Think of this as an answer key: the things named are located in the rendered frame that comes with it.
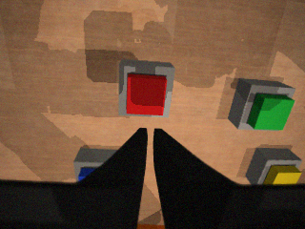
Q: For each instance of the green button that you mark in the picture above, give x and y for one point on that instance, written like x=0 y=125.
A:
x=261 y=105

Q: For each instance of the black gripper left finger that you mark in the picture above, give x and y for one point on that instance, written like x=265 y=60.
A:
x=107 y=198

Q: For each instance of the red button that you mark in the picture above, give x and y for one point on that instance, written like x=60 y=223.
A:
x=145 y=88

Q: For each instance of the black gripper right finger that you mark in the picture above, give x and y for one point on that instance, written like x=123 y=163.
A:
x=193 y=195

